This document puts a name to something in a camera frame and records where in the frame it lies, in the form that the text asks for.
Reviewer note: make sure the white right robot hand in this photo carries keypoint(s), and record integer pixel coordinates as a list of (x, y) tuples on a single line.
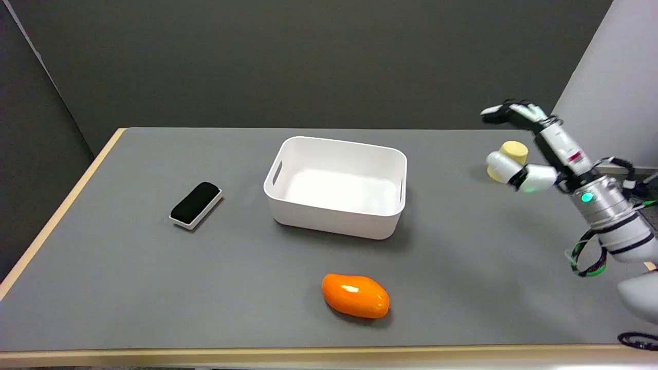
[(558, 146)]

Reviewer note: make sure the orange mango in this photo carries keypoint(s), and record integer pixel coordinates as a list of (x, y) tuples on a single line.
[(355, 295)]

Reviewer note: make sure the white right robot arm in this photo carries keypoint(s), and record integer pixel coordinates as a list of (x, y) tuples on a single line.
[(619, 218)]

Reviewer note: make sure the yellow upturned cup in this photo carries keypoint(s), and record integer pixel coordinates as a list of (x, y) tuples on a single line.
[(509, 159)]

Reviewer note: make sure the white plastic storage bin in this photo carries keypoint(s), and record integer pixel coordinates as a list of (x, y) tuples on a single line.
[(336, 187)]

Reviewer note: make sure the black whiteboard eraser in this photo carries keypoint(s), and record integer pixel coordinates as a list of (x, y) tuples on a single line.
[(196, 204)]

